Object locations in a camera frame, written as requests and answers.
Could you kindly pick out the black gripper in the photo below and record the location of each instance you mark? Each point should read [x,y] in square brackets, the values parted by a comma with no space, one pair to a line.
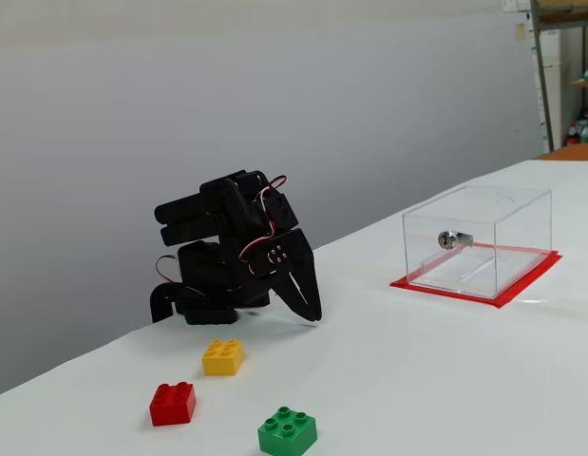
[296,258]

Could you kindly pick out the green lego brick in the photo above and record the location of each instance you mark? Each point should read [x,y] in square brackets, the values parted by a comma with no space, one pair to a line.
[284,434]

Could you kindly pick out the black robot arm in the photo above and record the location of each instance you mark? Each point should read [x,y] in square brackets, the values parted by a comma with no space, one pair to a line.
[217,204]

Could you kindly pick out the yellow lego brick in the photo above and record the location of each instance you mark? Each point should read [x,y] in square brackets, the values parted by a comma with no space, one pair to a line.
[222,358]

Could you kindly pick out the red lego brick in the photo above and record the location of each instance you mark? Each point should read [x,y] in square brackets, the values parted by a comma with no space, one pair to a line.
[172,408]

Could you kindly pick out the transparent acrylic box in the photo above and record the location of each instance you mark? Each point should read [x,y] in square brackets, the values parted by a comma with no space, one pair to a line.
[469,223]

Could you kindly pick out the black table clamp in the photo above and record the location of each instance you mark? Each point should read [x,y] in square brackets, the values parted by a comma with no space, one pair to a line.
[160,304]

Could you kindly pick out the red tape square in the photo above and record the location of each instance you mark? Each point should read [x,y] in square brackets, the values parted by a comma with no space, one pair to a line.
[445,292]

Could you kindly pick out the silver cam lock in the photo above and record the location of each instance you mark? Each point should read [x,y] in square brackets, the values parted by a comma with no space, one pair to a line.
[448,240]

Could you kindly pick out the orange wooden table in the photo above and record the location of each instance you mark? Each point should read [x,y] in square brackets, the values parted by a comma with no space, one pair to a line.
[574,153]

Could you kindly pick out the metal shelf rack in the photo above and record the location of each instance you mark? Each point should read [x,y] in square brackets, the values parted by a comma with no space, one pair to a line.
[543,95]

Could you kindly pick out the red capped cola bottle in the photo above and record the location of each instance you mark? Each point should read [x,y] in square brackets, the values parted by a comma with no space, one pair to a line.
[573,137]

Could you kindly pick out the white cabinet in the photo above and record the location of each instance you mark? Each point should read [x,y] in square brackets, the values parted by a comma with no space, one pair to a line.
[552,85]

